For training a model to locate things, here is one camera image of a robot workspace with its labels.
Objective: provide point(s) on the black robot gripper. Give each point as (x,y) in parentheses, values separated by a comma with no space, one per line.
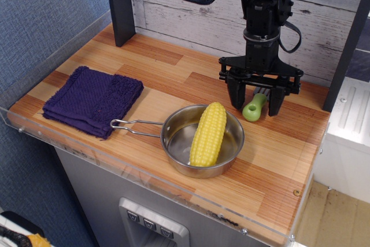
(260,67)

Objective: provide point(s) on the grey spatula with green handle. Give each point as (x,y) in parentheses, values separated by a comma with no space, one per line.
(252,111)

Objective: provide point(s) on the stainless steel pot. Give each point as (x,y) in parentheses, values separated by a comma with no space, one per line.
(177,134)

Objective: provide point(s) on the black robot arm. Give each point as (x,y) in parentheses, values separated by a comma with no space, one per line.
(264,19)

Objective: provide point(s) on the yellow toy corn cob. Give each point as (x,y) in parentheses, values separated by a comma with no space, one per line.
(208,137)

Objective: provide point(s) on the white ribbed side surface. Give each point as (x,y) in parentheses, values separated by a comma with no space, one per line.
(350,115)

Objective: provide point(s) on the silver dispenser button panel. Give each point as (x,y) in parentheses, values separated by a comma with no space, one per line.
(145,227)

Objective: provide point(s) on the purple folded cloth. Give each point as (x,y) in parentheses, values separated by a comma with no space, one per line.
(90,100)

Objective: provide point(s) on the clear acrylic edge guard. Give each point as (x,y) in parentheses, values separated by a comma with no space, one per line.
(39,50)

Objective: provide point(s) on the grey toy fridge cabinet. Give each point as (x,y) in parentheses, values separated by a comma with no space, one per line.
(99,191)

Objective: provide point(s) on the yellow object bottom corner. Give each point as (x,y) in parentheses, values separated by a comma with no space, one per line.
(38,241)

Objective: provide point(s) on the dark right upright post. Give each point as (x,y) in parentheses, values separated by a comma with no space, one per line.
(346,57)

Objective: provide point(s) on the dark upright post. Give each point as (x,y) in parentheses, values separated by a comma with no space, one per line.
(122,20)
(346,57)

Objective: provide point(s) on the dark left upright post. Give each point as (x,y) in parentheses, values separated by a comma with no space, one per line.
(122,20)

